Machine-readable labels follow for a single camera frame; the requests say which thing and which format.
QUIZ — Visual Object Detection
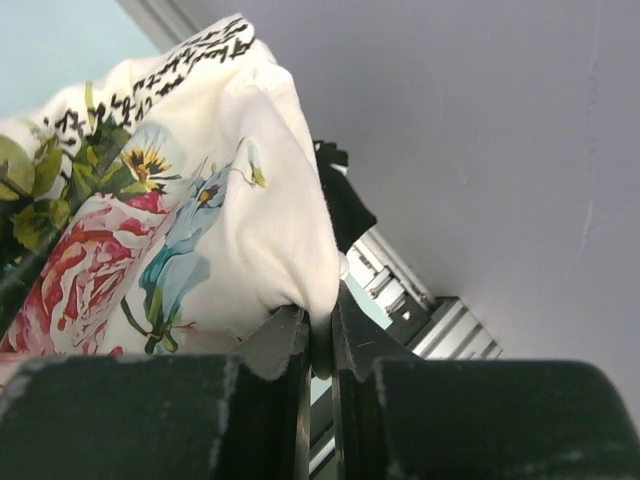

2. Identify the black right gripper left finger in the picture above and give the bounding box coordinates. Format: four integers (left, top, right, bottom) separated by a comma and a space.
1, 306, 310, 479

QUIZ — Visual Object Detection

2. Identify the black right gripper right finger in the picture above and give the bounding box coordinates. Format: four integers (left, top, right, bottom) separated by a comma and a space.
331, 288, 639, 479

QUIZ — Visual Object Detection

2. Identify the white t shirt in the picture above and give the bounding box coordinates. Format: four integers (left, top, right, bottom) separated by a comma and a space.
1, 14, 346, 380

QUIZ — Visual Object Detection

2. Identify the stack of black t shirts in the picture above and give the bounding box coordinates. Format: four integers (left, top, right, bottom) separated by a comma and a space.
313, 140, 377, 254

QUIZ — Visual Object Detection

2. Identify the aluminium frame rail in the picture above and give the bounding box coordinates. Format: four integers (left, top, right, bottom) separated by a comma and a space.
308, 231, 508, 479

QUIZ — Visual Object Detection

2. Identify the right aluminium corner post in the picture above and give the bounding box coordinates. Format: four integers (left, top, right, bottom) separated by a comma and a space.
117, 0, 200, 51

